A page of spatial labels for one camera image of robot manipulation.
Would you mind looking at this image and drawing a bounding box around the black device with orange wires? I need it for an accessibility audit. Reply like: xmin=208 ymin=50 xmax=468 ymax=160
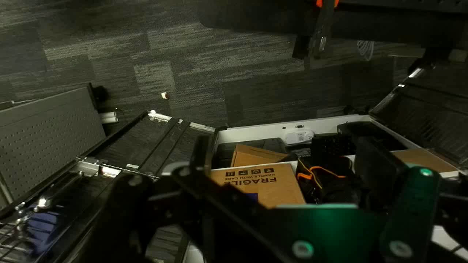
xmin=293 ymin=134 xmax=360 ymax=205

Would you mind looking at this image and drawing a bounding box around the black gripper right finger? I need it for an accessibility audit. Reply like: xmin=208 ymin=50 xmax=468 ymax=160
xmin=273 ymin=138 xmax=468 ymax=263

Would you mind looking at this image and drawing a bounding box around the black wire rack shelf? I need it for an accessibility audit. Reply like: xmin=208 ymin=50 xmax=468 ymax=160
xmin=371 ymin=64 xmax=468 ymax=170

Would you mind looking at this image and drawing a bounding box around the black perforated metal panel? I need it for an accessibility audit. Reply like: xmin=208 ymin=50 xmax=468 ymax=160
xmin=0 ymin=90 xmax=106 ymax=204

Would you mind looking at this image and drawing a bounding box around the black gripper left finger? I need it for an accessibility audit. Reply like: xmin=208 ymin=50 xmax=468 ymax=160
xmin=74 ymin=137 xmax=274 ymax=263

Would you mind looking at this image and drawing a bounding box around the small brown cardboard box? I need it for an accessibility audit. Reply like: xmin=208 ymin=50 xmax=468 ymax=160
xmin=232 ymin=145 xmax=287 ymax=167

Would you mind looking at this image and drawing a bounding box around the cardboard box marked fragile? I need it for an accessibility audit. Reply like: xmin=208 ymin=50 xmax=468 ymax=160
xmin=211 ymin=163 xmax=306 ymax=208

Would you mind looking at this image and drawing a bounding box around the blue cloth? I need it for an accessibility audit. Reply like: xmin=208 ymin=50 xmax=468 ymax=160
xmin=25 ymin=213 xmax=59 ymax=256

